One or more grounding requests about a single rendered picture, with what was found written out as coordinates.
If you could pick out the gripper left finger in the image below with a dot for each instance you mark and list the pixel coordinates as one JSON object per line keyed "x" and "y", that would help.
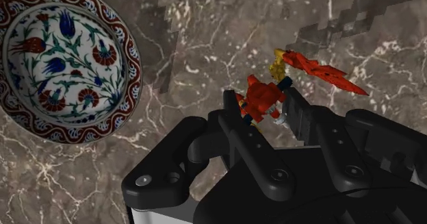
{"x": 240, "y": 140}

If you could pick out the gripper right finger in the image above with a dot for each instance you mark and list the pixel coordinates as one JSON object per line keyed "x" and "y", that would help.
{"x": 333, "y": 140}

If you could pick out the red and yellow toy figure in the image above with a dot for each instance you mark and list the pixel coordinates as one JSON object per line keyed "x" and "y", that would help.
{"x": 267, "y": 96}

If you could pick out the floral patterned ceramic plate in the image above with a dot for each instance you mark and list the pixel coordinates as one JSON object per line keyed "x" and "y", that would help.
{"x": 66, "y": 61}

